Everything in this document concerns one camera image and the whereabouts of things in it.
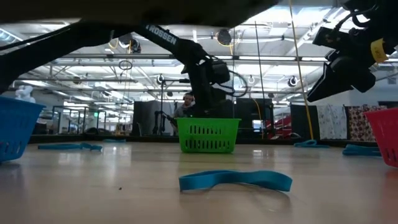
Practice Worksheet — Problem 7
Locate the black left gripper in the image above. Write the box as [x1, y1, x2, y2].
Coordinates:
[188, 59, 219, 118]

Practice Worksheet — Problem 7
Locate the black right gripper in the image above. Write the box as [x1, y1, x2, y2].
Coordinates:
[306, 45, 377, 103]

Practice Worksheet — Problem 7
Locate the green plastic basket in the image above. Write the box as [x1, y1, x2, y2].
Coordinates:
[176, 117, 242, 154]

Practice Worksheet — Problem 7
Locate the person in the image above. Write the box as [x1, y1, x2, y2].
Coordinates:
[173, 92, 196, 119]

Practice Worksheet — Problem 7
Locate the white patterned cloth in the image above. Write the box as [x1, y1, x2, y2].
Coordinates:
[316, 105, 348, 141]

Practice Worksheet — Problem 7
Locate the black cabinet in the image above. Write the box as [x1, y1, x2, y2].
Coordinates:
[235, 97, 275, 140]

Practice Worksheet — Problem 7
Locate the dark floral patterned cloth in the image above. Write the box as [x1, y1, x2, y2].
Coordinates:
[346, 105, 386, 141]

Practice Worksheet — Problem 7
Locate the black partition panel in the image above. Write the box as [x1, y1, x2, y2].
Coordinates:
[290, 105, 318, 141]

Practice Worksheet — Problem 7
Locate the grey partition curtain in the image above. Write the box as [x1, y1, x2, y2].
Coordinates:
[132, 100, 175, 137]

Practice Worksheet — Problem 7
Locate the red equipment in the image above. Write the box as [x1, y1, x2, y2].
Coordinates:
[266, 116, 293, 140]

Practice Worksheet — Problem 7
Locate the dark blurred foreground object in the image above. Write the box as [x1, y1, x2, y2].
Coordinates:
[0, 0, 280, 29]

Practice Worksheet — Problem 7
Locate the red plastic basket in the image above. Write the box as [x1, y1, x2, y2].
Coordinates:
[363, 107, 398, 169]

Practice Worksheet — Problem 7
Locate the white humanoid robot figure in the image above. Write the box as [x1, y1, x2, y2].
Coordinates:
[14, 85, 37, 104]

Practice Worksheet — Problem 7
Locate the blue plastic basket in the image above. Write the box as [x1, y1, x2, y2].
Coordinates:
[0, 95, 47, 163]

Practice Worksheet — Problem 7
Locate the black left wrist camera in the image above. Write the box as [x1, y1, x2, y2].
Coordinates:
[211, 59, 231, 85]

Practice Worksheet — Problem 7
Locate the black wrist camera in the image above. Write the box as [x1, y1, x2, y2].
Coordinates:
[312, 26, 356, 51]
[211, 59, 231, 85]

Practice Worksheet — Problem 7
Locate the yellow hanging cable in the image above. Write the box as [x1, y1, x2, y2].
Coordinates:
[288, 0, 314, 141]

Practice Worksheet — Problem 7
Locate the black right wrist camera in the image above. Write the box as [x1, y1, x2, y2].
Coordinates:
[312, 26, 356, 51]

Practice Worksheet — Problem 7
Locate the yellow cable tag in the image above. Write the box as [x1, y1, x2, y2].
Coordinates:
[371, 38, 389, 63]

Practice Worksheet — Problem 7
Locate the black aluminium table frame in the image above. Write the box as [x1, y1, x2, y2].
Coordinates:
[29, 133, 379, 147]

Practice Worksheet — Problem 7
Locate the hanging black ring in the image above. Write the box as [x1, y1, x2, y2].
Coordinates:
[118, 59, 134, 72]

